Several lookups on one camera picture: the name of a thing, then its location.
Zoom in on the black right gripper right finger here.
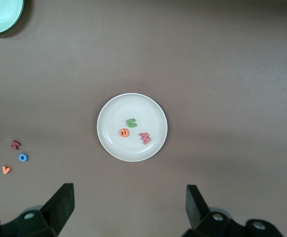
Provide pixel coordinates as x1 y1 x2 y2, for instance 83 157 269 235
182 184 285 237

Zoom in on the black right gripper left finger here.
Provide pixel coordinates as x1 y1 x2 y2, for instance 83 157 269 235
0 183 75 237

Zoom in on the pink-red foam letter w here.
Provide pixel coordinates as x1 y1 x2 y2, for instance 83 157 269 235
138 132 152 145

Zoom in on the beige plate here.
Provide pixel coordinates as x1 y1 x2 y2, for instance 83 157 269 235
96 92 168 163

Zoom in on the brown table cover mat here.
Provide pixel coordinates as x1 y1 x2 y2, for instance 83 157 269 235
0 0 287 237

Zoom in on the pale green plate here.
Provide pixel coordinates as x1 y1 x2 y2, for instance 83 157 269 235
0 0 25 35

